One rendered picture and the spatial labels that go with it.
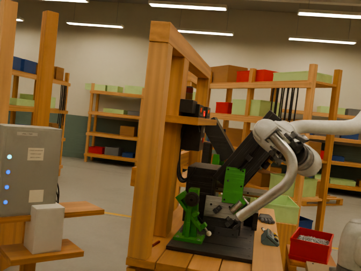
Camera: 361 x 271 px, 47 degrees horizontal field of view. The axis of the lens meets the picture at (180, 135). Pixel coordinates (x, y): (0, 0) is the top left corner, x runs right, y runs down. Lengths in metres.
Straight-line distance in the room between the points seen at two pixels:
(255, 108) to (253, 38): 6.10
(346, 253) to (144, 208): 0.92
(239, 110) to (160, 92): 4.15
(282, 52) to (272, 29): 0.70
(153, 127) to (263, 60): 9.78
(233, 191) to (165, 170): 0.44
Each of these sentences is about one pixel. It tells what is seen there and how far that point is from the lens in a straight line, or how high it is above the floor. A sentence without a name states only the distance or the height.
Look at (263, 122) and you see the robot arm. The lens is 1.60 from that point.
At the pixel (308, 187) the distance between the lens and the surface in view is 5.27.
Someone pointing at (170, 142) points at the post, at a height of 1.39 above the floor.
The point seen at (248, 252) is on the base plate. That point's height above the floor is 0.90.
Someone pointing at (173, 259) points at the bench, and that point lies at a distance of 1.97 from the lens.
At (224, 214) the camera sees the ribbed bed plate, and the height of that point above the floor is 1.00.
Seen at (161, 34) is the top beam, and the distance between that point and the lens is 1.85.
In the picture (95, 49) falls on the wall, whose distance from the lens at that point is 12.45.
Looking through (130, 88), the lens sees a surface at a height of 2.14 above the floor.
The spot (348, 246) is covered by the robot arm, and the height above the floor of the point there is 1.05.
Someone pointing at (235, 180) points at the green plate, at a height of 1.20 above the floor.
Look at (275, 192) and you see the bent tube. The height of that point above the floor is 1.35.
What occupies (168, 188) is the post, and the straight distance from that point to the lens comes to 2.22.
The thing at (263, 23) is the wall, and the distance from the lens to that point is 11.69.
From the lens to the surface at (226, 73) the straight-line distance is 6.32.
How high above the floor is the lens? 1.54
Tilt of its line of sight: 3 degrees down
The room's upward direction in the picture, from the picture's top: 6 degrees clockwise
